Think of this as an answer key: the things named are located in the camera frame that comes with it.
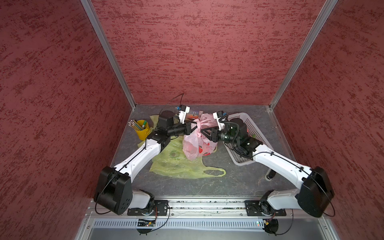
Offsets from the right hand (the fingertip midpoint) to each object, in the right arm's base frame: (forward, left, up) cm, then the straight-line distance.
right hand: (202, 134), depth 75 cm
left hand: (+4, +1, +1) cm, 4 cm away
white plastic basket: (+14, -35, -18) cm, 42 cm away
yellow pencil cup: (+16, +39, -14) cm, 44 cm away
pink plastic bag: (-4, +2, -4) cm, 6 cm away
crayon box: (+33, +4, -23) cm, 40 cm away
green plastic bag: (-6, +18, -21) cm, 29 cm away
